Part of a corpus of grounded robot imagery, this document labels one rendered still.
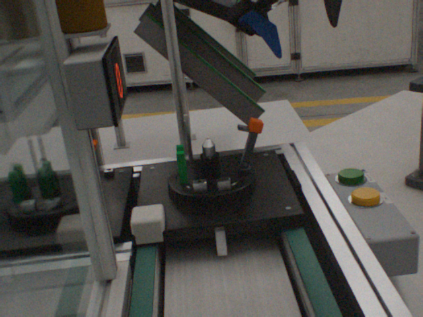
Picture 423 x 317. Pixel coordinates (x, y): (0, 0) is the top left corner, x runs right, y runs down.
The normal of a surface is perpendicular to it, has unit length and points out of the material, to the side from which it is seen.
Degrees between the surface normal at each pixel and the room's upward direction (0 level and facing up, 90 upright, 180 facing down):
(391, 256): 90
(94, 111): 90
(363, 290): 0
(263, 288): 0
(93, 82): 90
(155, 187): 0
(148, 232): 90
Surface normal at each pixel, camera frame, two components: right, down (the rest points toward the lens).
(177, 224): -0.11, -0.92
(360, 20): -0.10, 0.40
